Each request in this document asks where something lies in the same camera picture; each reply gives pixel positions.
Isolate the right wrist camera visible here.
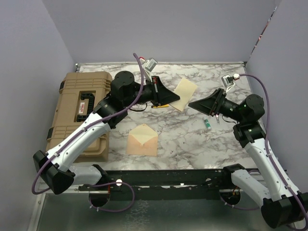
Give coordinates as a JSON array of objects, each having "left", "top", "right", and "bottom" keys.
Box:
[{"left": 221, "top": 74, "right": 240, "bottom": 93}]

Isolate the aluminium extrusion frame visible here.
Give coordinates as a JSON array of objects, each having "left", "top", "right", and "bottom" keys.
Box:
[{"left": 38, "top": 179, "right": 75, "bottom": 194}]

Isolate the green white glue stick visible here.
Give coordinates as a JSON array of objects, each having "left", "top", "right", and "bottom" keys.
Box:
[{"left": 204, "top": 119, "right": 212, "bottom": 130}]

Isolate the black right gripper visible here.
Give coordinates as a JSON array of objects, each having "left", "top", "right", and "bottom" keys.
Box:
[{"left": 190, "top": 87, "right": 245, "bottom": 122}]

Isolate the beige paper letter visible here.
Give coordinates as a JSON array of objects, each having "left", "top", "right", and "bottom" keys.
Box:
[{"left": 169, "top": 78, "right": 197, "bottom": 112}]

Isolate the black metal base rail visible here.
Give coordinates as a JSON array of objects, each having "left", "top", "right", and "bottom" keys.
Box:
[{"left": 78, "top": 164, "right": 243, "bottom": 200}]

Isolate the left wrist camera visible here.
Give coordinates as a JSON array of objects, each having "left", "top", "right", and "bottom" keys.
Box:
[{"left": 143, "top": 58, "right": 157, "bottom": 79}]

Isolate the tan paper envelope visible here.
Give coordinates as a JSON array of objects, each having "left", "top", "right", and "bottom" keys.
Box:
[{"left": 126, "top": 124, "right": 158, "bottom": 156}]

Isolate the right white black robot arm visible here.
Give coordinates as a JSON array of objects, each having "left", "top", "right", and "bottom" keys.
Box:
[{"left": 188, "top": 88, "right": 308, "bottom": 229}]

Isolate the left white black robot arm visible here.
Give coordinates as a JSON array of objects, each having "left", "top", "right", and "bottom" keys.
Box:
[{"left": 33, "top": 71, "right": 180, "bottom": 194}]

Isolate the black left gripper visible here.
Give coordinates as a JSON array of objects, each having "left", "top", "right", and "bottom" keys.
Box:
[{"left": 124, "top": 76, "right": 181, "bottom": 108}]

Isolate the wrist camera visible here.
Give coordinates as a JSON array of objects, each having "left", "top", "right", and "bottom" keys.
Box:
[
  {"left": 143, "top": 58, "right": 157, "bottom": 79},
  {"left": 221, "top": 74, "right": 240, "bottom": 93}
]

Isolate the tan plastic tool case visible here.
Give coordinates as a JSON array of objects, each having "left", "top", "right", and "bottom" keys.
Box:
[{"left": 46, "top": 71, "right": 112, "bottom": 150}]

